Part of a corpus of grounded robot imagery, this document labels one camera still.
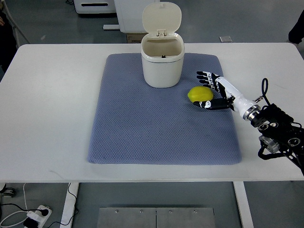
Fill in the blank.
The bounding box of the white cabinet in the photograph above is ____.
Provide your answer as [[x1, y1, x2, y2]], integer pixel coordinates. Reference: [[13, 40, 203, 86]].
[[103, 0, 160, 33]]

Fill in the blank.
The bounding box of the caster wheel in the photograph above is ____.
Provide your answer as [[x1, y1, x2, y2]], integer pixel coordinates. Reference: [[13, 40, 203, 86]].
[[0, 183, 16, 198]]

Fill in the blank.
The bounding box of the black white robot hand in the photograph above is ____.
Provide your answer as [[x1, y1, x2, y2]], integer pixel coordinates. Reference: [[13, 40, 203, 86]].
[[193, 71, 261, 121]]

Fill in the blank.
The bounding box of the white power strip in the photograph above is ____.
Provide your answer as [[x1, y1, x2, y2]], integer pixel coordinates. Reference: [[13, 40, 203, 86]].
[[23, 205, 52, 228]]

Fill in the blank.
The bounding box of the cardboard box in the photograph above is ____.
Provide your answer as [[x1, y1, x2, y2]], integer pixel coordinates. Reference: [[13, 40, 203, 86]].
[[126, 33, 147, 44]]

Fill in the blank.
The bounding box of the yellow lemon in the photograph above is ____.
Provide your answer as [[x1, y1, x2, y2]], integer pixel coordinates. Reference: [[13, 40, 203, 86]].
[[187, 86, 213, 103]]

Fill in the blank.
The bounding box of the metal floor plate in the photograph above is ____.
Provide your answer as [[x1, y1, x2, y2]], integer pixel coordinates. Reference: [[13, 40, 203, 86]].
[[97, 207, 216, 228]]

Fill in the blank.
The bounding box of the white trash bin open lid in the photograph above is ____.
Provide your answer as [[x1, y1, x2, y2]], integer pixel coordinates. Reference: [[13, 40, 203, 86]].
[[141, 2, 185, 88]]

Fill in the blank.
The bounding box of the right white table leg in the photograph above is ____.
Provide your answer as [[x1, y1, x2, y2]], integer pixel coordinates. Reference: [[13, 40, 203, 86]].
[[233, 181, 254, 228]]

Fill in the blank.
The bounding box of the left white table leg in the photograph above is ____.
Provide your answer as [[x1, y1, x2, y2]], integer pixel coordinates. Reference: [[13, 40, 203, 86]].
[[59, 182, 79, 228]]

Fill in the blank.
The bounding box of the blue textured mat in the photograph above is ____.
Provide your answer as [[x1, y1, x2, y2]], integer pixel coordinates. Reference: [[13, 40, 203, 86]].
[[87, 53, 241, 165]]

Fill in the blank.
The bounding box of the grey floor socket plate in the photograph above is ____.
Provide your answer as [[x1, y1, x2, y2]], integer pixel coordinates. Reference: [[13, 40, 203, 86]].
[[219, 36, 233, 43]]

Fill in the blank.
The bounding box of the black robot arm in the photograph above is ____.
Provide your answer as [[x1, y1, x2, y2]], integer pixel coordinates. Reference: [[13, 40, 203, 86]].
[[247, 78, 304, 172]]

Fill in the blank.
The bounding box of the dark object right edge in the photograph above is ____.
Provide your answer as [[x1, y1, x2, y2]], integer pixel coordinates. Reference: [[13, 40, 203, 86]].
[[288, 14, 304, 45]]

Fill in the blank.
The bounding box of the white power cable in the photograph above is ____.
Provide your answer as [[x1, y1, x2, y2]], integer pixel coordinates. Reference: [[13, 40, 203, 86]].
[[0, 182, 31, 226]]

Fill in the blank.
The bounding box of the white appliance with slot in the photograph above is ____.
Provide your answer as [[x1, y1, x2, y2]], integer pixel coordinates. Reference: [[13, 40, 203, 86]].
[[74, 0, 116, 14]]

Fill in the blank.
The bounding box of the black power cable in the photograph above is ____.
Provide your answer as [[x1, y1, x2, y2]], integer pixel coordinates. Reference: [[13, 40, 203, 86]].
[[45, 182, 79, 226]]

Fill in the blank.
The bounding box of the person in dark clothes left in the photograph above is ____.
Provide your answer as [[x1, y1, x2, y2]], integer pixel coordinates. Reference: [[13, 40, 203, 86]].
[[0, 11, 17, 73]]

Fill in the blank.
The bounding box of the white table leg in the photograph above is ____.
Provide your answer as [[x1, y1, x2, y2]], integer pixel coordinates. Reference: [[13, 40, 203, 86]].
[[233, 181, 254, 228], [59, 182, 79, 228]]

